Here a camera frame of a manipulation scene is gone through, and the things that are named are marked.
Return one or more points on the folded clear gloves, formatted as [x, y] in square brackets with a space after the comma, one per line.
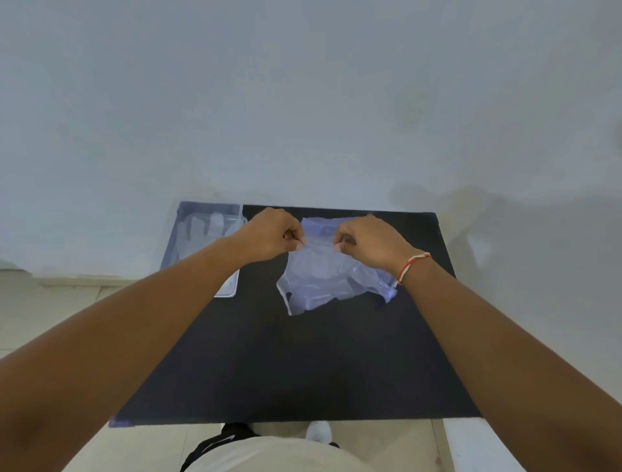
[206, 228]

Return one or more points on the person's white shirt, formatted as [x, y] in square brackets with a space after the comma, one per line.
[286, 454]

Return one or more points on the person's right hand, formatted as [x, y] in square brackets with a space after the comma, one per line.
[374, 243]

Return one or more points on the clear plastic storage box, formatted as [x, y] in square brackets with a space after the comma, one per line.
[204, 238]

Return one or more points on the person's left forearm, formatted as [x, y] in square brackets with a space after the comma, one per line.
[111, 340]

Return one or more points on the person's black shorts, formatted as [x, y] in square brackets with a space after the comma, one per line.
[214, 445]

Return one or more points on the person's right forearm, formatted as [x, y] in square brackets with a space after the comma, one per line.
[510, 355]

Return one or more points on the person's right fingers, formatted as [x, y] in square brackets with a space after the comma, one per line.
[344, 240]

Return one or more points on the person's left hand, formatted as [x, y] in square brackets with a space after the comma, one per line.
[265, 236]

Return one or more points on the person's left fingers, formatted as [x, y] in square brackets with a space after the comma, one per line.
[295, 237]

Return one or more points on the person's white shoe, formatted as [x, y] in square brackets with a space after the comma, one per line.
[319, 432]

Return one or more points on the red and white wrist thread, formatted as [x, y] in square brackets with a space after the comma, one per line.
[410, 266]

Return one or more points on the clear plastic bag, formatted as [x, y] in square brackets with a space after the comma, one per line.
[328, 272]

